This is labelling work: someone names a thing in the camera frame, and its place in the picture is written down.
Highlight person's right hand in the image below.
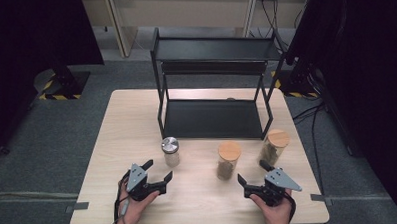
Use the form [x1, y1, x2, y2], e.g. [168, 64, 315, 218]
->
[248, 188, 293, 224]

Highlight metal-lid glass jar white powder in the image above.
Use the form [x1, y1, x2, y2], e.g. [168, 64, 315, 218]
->
[160, 136, 181, 168]

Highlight dark curtain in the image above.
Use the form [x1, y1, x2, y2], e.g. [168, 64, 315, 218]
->
[283, 0, 397, 224]
[0, 0, 108, 159]

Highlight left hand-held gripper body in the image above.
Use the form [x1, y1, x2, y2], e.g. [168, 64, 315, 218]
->
[125, 161, 162, 203]

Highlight beige wooden desk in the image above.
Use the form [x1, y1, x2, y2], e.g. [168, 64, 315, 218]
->
[81, 0, 259, 60]

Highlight black stand base striped tape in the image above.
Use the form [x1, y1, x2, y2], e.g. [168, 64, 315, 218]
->
[33, 64, 92, 102]
[270, 59, 321, 100]

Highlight black metal shelf rack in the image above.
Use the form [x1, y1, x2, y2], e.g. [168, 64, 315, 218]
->
[149, 22, 290, 145]

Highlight black power cables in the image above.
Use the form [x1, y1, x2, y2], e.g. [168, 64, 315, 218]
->
[247, 0, 311, 56]

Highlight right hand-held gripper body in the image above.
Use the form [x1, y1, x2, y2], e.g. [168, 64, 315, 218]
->
[243, 166, 304, 208]

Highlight wooden-lid glass jar green leaves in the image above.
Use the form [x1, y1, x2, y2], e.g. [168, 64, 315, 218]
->
[257, 128, 291, 167]

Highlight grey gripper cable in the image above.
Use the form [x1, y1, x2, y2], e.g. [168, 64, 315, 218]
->
[106, 196, 131, 224]

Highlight black floor cables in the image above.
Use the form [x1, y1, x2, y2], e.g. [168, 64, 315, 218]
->
[290, 102, 329, 197]

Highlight grey floor tape piece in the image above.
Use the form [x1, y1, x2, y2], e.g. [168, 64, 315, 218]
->
[64, 201, 91, 215]
[309, 192, 335, 208]

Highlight wooden-lid glass jar dark spices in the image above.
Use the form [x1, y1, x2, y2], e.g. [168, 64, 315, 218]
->
[215, 139, 244, 182]

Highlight person's left hand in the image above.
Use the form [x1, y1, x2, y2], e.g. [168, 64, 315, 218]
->
[117, 178, 161, 224]

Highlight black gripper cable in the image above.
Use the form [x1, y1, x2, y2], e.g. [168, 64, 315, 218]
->
[112, 169, 133, 224]
[282, 191, 297, 223]

